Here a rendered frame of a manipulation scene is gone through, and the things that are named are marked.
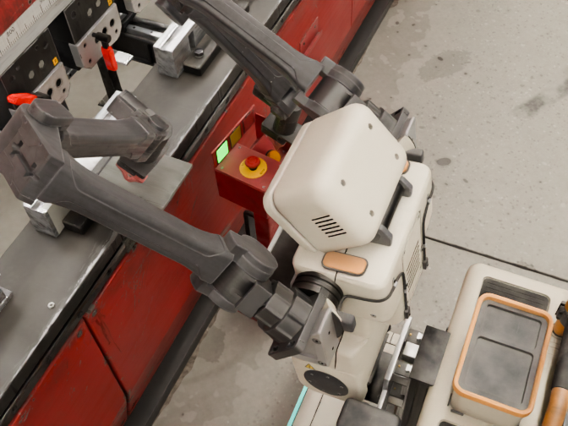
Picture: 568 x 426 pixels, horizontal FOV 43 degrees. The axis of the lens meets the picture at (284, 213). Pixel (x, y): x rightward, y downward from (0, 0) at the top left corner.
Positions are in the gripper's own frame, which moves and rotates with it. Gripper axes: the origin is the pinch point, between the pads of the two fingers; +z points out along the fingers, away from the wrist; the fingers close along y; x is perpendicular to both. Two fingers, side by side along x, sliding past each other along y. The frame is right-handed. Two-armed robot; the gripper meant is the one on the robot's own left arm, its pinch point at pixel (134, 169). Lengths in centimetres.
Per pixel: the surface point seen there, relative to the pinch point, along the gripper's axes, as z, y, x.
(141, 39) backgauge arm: 35, -55, -24
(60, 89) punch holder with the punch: -8.3, -0.8, -21.0
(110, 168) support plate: 6.3, 0.1, -4.8
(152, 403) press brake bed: 89, 17, 43
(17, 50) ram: -20.8, 5.0, -28.5
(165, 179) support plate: 0.0, -2.3, 6.5
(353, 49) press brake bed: 91, -161, 37
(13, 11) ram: -26.8, 2.5, -31.9
